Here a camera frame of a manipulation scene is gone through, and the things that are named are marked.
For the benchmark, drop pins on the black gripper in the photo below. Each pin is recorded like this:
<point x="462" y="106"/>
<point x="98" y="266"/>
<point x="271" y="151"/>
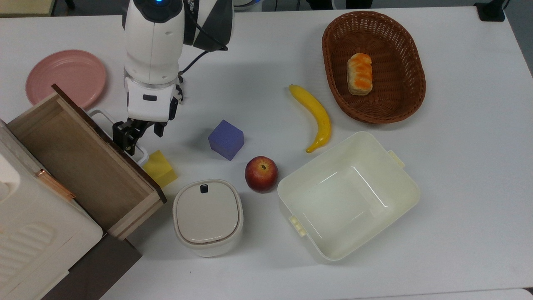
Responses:
<point x="173" y="112"/>

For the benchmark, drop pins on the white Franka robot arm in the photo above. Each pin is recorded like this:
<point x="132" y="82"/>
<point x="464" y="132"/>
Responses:
<point x="154" y="50"/>

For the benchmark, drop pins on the cream open plastic bin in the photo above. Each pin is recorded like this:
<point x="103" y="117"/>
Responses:
<point x="345" y="200"/>

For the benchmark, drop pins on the yellow foam cube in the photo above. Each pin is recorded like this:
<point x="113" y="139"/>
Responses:
<point x="162" y="171"/>

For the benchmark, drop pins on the purple foam cube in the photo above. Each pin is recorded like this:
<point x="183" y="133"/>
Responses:
<point x="225" y="139"/>

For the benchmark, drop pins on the pink round plate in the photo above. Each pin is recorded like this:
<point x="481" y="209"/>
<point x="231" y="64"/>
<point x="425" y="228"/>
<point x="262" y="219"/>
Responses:
<point x="70" y="71"/>

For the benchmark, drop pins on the orange latch strip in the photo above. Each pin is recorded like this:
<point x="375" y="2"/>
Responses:
<point x="55" y="183"/>

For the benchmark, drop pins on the small white lidded bin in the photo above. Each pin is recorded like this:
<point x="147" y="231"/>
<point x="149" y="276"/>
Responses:
<point x="207" y="212"/>

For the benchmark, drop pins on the red apple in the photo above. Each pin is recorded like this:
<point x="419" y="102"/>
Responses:
<point x="261" y="175"/>

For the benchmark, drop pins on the white round base blue rim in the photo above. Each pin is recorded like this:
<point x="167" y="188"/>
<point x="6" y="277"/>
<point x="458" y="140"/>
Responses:
<point x="250" y="4"/>

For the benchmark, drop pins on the beige desk top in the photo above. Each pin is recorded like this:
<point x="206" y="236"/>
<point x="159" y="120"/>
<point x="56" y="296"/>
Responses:
<point x="25" y="6"/>

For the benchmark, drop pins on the yellow banana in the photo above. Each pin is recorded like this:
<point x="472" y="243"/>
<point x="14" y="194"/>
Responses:
<point x="318" y="114"/>

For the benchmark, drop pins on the orange glazed bread loaf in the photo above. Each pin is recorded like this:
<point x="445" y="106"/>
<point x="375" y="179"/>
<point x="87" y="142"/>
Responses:
<point x="359" y="75"/>

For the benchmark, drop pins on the brown wicker basket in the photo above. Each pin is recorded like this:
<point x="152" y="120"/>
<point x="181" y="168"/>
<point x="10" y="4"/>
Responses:
<point x="395" y="62"/>

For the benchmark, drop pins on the black clamp mount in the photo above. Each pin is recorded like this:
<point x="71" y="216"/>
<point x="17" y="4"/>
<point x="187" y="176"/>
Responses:
<point x="491" y="12"/>

